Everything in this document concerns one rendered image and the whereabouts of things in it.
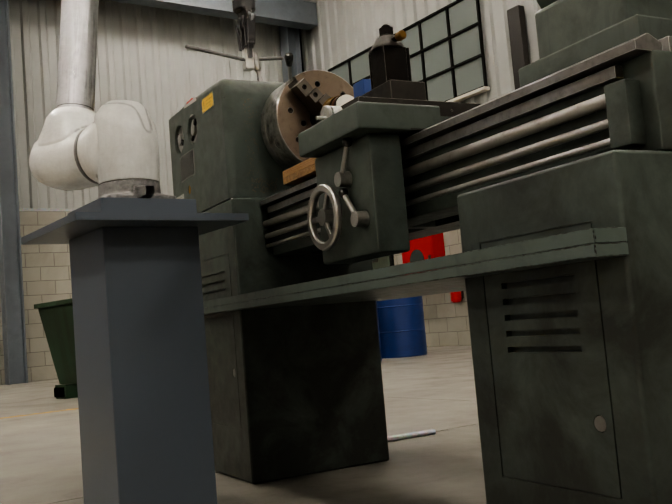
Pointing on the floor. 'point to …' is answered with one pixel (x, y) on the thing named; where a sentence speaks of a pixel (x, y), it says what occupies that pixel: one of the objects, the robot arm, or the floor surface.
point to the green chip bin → (61, 344)
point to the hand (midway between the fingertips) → (248, 59)
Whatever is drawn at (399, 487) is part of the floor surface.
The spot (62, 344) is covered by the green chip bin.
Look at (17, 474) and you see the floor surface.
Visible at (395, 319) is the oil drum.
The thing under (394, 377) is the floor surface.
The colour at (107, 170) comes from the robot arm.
